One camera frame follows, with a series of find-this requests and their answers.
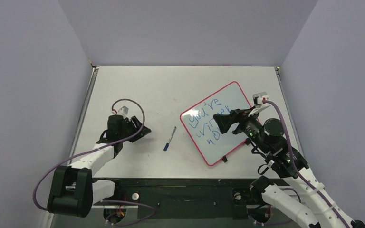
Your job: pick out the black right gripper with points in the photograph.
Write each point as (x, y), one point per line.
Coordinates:
(241, 118)

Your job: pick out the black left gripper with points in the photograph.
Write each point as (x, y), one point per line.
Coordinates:
(143, 131)

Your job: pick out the white whiteboard marker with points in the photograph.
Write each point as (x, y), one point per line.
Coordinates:
(172, 134)

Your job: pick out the pink framed whiteboard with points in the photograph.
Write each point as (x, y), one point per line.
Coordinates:
(200, 125)

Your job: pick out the blue marker cap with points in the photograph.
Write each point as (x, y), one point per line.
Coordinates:
(166, 147)

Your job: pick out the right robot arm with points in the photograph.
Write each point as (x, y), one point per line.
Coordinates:
(315, 209)

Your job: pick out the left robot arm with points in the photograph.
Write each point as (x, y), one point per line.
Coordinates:
(73, 191)

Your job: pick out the black whiteboard clip left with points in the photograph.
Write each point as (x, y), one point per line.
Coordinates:
(224, 159)

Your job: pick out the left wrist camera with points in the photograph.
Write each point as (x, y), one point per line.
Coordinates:
(123, 111)

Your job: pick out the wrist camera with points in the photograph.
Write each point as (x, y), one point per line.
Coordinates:
(259, 104)
(123, 111)

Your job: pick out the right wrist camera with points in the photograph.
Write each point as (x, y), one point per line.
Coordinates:
(259, 104)

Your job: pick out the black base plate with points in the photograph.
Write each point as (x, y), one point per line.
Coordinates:
(187, 199)

